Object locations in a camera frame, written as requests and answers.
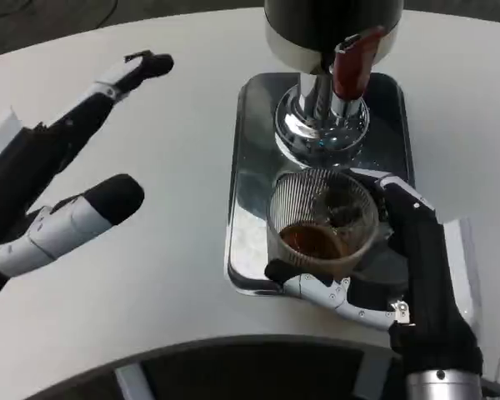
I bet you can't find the black floor cable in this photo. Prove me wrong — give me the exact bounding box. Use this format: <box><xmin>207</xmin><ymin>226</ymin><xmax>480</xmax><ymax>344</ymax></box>
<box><xmin>0</xmin><ymin>0</ymin><xmax>39</xmax><ymax>20</ymax></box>

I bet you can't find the steel drip tray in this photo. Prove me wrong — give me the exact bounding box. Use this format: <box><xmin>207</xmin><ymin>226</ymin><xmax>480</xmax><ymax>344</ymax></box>
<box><xmin>223</xmin><ymin>72</ymin><xmax>416</xmax><ymax>298</ymax></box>

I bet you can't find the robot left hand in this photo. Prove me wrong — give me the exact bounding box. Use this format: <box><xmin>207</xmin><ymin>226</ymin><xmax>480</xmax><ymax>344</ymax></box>
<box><xmin>0</xmin><ymin>49</ymin><xmax>176</xmax><ymax>299</ymax></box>

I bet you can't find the red tap handle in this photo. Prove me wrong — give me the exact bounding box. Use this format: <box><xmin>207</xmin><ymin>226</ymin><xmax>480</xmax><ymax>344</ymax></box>
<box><xmin>331</xmin><ymin>24</ymin><xmax>387</xmax><ymax>101</ymax></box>

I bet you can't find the black robot chest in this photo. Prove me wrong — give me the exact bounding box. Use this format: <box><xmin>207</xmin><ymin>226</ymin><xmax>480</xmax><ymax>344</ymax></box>
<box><xmin>24</xmin><ymin>334</ymin><xmax>409</xmax><ymax>400</ymax></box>

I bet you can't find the black drink dispenser chrome stand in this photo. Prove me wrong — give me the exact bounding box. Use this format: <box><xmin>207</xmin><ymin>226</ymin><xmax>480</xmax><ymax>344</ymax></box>
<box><xmin>262</xmin><ymin>0</ymin><xmax>405</xmax><ymax>168</ymax></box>

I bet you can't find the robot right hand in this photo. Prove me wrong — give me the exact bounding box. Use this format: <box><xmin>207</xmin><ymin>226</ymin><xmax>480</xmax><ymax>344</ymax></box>
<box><xmin>264</xmin><ymin>172</ymin><xmax>498</xmax><ymax>377</ymax></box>

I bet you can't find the clear ribbed glass cup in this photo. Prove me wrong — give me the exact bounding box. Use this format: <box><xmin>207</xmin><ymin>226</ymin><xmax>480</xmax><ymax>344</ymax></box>
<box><xmin>266</xmin><ymin>167</ymin><xmax>381</xmax><ymax>279</ymax></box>

